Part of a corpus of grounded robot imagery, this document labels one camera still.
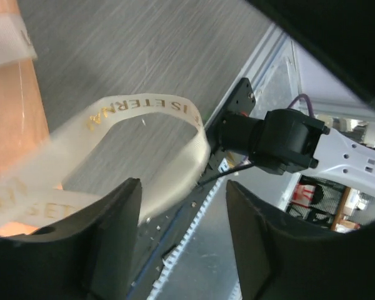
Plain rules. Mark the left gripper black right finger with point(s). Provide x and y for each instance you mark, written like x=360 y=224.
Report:
x=279 y=256

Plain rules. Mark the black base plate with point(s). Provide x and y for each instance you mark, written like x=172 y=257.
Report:
x=229 y=130

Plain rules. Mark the cream ribbon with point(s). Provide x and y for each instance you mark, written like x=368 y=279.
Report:
x=93 y=138

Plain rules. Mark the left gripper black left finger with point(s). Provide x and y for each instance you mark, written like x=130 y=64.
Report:
x=87 y=255

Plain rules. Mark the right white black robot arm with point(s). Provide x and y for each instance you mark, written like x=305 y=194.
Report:
x=288 y=141

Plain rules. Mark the slotted white cable duct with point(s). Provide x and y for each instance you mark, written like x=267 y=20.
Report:
x=203 y=265

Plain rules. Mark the kraft wrapping paper sheet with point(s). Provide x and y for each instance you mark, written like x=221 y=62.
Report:
x=23 y=124

